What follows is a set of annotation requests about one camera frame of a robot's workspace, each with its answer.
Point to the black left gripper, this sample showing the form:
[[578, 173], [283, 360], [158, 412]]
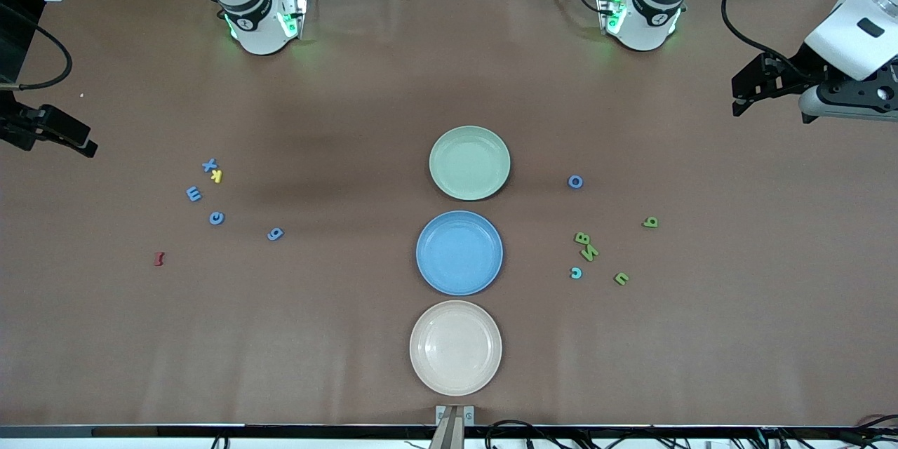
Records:
[[797, 71]]

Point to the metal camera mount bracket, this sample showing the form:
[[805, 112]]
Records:
[[454, 428]]

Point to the yellow foam letter K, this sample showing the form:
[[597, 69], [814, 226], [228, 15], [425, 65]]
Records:
[[217, 176]]

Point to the blue foam letter G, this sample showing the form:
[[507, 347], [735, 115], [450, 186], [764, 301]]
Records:
[[271, 236]]

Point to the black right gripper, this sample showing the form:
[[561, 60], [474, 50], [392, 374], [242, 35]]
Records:
[[14, 128]]

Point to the blue round plate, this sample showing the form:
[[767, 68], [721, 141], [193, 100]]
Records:
[[459, 252]]

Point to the green foam letter U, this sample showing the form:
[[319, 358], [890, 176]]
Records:
[[624, 275]]

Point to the beige round plate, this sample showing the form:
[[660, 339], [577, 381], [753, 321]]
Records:
[[455, 348]]

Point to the blue foam letter X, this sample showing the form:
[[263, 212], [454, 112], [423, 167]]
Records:
[[209, 165]]

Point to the green foam lowercase letter b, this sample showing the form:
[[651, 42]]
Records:
[[646, 224]]

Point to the blue foam letter O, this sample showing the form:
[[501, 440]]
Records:
[[570, 182]]

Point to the teal foam letter C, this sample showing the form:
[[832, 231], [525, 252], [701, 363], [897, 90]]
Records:
[[577, 277]]

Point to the blue foam letter E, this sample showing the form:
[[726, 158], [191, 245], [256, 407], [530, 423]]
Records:
[[193, 193]]

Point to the green foam letter N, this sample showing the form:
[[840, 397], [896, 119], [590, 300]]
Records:
[[590, 253]]

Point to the red foam letter I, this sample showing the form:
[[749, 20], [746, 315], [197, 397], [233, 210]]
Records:
[[159, 259]]

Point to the green foam capital letter B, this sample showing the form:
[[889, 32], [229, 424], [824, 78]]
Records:
[[582, 238]]

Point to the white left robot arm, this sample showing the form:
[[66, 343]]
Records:
[[649, 28]]

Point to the pale green round plate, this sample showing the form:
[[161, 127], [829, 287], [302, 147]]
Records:
[[468, 163]]

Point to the blue foam letter C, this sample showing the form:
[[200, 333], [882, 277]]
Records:
[[217, 214]]

